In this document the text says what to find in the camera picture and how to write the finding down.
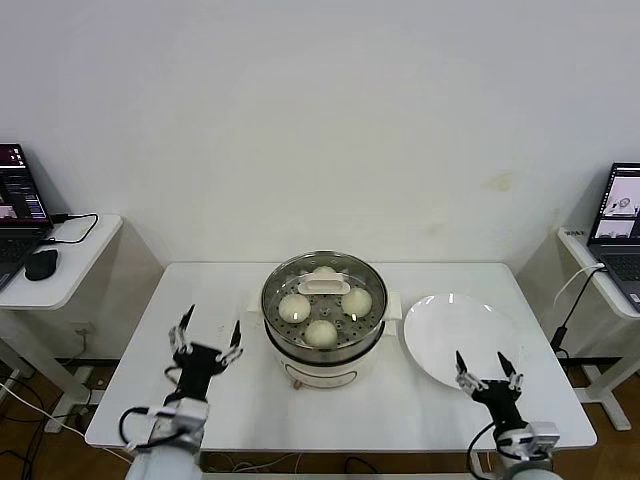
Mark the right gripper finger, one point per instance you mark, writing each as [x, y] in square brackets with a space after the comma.
[466, 376]
[511, 377]

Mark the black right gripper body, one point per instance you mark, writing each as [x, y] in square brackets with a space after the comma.
[500, 402]

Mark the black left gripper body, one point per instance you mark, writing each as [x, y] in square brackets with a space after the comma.
[196, 370]

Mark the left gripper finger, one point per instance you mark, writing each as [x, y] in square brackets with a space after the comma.
[231, 350]
[181, 335]

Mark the white steamed baozi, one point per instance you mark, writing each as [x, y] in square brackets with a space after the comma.
[293, 307]
[356, 303]
[322, 271]
[320, 334]

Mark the round glass pot lid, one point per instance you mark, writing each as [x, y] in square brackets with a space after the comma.
[325, 287]

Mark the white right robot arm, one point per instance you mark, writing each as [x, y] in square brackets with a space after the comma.
[525, 460]

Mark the stainless steel steamer basket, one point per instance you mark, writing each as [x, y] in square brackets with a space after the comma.
[380, 310]

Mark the white round plate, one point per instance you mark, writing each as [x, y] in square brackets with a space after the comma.
[450, 330]

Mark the cream electric cooker base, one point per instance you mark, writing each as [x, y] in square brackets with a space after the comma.
[325, 372]

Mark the white side table with mouse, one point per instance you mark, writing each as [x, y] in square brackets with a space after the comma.
[85, 260]

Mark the white side table with label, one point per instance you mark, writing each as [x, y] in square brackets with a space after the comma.
[574, 243]

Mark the black computer mouse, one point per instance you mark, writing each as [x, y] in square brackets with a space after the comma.
[41, 264]

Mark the grey laptop with light screen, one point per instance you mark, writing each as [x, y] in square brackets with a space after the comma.
[620, 250]

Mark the black laptop with dark screen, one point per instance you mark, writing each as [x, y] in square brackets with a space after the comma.
[20, 200]

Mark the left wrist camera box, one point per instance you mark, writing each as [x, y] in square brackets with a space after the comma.
[190, 412]

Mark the white main table frame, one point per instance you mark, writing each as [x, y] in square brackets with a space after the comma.
[250, 462]

